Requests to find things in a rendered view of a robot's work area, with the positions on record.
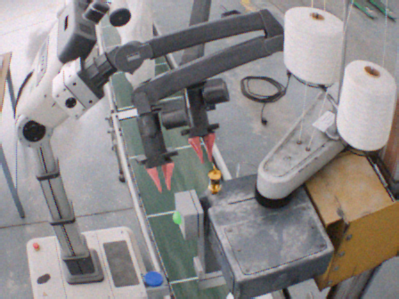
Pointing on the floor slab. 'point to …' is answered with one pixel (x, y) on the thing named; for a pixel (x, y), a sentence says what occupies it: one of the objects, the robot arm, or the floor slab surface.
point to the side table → (14, 132)
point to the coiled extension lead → (261, 95)
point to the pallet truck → (372, 10)
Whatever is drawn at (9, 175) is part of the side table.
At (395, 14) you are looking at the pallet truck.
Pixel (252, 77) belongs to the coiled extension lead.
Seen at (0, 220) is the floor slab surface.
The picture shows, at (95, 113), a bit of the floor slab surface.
